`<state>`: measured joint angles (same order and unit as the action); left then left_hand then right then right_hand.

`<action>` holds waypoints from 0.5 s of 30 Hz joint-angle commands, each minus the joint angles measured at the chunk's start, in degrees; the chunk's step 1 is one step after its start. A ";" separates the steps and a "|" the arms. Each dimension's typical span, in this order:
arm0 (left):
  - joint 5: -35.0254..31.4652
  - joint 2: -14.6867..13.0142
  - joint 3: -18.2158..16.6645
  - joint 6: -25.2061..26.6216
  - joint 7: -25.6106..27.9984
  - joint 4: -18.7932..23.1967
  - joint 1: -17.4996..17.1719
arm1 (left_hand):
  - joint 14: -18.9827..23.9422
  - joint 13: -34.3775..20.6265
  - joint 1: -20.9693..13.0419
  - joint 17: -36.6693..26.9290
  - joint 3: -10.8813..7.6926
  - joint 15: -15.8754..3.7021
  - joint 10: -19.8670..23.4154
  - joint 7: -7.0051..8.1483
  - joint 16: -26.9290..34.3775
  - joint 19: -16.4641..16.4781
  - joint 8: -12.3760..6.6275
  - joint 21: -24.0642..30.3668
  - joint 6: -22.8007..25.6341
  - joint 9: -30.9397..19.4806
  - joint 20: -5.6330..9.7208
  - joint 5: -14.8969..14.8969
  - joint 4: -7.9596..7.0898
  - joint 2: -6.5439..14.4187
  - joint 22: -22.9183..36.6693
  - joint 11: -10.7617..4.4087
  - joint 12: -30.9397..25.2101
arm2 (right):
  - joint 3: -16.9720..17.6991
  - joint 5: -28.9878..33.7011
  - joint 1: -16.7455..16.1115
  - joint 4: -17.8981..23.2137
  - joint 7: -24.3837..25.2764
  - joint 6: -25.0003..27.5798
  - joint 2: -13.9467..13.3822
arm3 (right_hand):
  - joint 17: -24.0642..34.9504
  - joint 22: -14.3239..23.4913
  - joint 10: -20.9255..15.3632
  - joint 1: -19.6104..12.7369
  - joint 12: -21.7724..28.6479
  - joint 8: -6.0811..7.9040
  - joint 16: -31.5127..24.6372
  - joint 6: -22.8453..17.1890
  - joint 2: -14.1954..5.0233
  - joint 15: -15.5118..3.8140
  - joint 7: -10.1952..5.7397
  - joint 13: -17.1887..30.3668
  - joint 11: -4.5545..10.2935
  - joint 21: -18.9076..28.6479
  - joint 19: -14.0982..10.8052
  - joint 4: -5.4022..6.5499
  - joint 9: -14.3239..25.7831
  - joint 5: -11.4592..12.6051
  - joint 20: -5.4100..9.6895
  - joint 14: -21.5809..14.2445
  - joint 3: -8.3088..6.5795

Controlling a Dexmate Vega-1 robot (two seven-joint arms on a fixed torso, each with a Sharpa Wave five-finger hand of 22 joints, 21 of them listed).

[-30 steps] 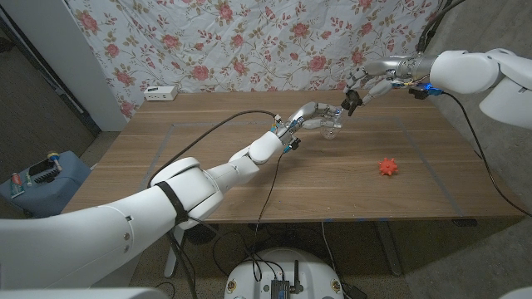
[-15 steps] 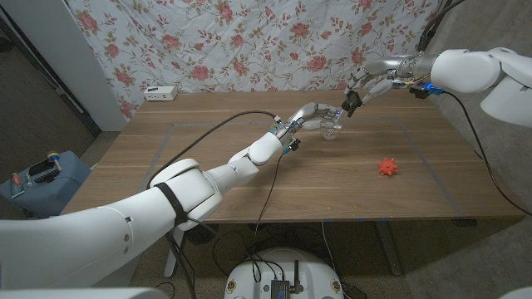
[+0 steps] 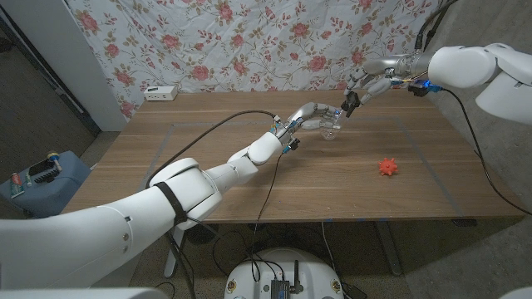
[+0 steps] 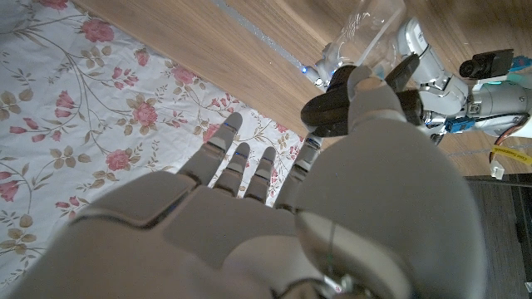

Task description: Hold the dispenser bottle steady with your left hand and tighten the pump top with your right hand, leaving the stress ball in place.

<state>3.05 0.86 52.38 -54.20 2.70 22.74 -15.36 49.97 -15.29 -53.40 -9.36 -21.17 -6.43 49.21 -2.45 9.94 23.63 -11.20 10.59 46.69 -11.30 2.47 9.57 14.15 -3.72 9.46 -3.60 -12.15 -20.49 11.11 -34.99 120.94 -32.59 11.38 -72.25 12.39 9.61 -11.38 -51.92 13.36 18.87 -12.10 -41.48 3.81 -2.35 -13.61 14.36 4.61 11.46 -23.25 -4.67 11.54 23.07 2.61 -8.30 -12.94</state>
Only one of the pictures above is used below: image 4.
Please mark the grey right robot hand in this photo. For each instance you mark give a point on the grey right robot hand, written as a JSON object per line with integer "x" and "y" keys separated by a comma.
{"x": 208, "y": 241}

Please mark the floral backdrop cloth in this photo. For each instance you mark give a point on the floral backdrop cloth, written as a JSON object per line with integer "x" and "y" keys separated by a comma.
{"x": 83, "y": 104}

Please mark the clear plastic dispenser bottle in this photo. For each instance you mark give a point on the clear plastic dispenser bottle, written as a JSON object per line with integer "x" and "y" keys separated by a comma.
{"x": 365, "y": 29}

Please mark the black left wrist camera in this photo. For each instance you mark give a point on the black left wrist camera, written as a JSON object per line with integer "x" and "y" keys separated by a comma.
{"x": 486, "y": 64}

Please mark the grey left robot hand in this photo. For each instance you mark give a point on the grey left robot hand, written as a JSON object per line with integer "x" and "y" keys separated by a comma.
{"x": 444, "y": 91}

